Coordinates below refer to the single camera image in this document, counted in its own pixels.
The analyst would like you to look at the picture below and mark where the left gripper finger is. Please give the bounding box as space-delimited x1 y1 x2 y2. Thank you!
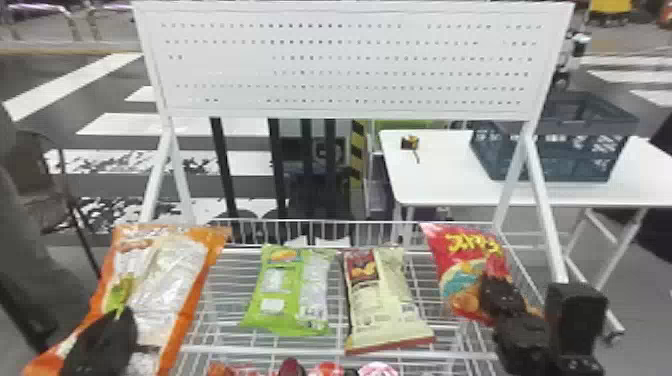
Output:
59 306 140 376

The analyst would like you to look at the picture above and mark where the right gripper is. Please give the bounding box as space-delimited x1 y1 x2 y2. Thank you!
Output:
478 273 554 376

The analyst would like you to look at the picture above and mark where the orange snack packet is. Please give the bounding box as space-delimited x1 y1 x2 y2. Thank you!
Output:
20 222 233 376

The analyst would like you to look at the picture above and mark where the red snack packet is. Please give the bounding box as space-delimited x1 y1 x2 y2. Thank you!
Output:
419 221 543 327

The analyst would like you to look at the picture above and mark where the cream snack packet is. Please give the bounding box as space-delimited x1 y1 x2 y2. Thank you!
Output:
341 246 436 356

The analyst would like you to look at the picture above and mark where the white side table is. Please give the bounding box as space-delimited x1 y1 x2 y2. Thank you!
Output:
377 128 672 293

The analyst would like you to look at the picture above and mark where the blue crate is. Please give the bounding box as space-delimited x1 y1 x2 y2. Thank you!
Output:
469 91 641 183

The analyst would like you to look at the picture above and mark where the black chair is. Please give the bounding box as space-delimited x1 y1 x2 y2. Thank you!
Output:
11 127 103 281

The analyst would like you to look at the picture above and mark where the green snack packet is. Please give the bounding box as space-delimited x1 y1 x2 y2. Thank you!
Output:
239 243 338 338

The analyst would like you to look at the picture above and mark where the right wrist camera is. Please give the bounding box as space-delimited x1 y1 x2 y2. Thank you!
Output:
542 282 611 376

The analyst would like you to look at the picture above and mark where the yellow black striped post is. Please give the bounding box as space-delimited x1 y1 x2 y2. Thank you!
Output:
349 119 368 183

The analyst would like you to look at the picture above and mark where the white wire rack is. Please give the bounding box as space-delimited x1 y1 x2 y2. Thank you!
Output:
131 0 627 376

